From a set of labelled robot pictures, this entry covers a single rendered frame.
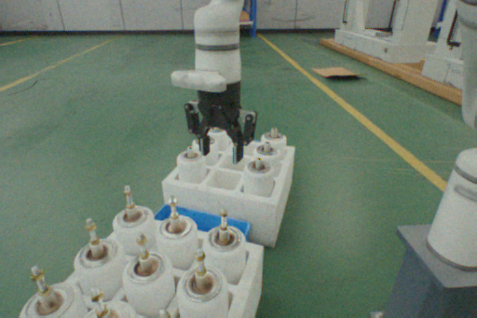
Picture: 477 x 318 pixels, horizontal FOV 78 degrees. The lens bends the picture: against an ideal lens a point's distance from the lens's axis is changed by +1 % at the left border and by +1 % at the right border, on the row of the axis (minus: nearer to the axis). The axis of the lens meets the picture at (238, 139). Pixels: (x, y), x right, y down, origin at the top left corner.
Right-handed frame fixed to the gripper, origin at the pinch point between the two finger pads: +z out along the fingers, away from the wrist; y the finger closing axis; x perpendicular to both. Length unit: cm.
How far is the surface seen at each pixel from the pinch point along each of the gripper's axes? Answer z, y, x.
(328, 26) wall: 35, 107, -657
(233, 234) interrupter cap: 21.8, -1.4, -2.0
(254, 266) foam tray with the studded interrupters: 29.1, -6.9, -2.1
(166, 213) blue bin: 38, 31, -16
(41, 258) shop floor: 47, 60, 11
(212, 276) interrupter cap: 21.7, -3.0, 9.5
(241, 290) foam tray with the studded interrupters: 29.0, -6.9, 4.8
